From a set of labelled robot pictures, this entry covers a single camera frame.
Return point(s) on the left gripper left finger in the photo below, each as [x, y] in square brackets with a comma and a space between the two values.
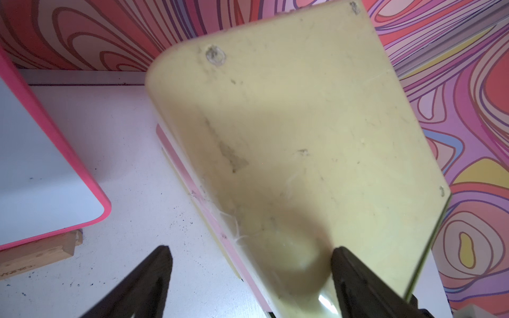
[143, 292]

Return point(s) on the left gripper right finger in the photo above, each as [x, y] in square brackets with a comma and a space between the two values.
[361, 293]

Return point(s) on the yellow green drawer cabinet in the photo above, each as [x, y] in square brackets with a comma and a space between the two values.
[294, 137]

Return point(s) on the wooden whiteboard stand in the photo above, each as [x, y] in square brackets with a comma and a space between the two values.
[34, 255]

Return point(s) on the pink framed whiteboard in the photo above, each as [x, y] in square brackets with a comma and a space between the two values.
[46, 190]

